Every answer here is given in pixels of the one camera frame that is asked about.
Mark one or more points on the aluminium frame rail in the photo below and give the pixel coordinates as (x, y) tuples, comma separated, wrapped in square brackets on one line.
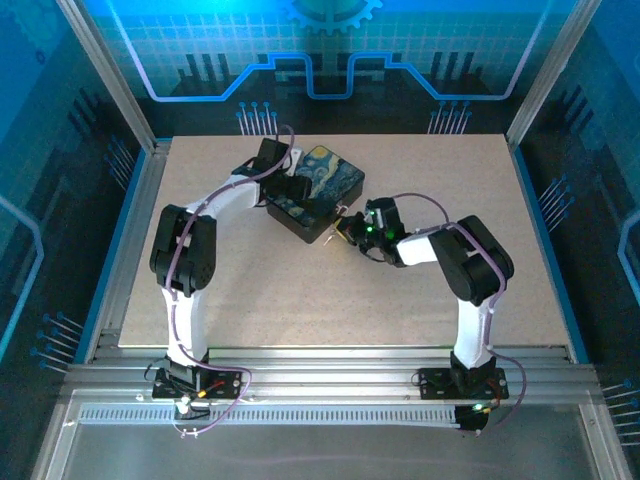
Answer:
[(325, 370)]

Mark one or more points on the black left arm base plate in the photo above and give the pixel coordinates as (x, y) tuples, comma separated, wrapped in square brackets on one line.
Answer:
[(225, 387)]

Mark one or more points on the blue table side trim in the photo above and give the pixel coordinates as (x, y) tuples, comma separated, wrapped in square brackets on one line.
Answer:
[(555, 260), (107, 260)]

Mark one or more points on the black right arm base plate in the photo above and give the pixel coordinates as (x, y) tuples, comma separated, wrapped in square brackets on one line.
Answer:
[(432, 385)]

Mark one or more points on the aluminium side rail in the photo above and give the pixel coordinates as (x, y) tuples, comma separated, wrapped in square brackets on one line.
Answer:
[(131, 250)]

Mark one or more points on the silver hasp latch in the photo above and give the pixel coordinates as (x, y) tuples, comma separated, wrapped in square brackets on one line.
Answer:
[(343, 207)]

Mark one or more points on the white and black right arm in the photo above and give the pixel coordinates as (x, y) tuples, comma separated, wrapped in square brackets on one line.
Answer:
[(472, 330)]

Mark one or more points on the grey metal shelf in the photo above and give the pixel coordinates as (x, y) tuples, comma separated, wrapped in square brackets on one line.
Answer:
[(320, 450)]

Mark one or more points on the aluminium frame post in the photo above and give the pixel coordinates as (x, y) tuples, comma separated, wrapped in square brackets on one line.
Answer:
[(550, 70), (110, 75)]

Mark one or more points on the silver key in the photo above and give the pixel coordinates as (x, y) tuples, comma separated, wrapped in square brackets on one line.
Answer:
[(327, 240)]

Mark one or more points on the black controller with green light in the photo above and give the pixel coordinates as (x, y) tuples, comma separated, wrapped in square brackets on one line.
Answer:
[(472, 420)]

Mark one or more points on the black box with painting lid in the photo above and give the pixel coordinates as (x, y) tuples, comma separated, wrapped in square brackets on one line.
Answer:
[(332, 172)]

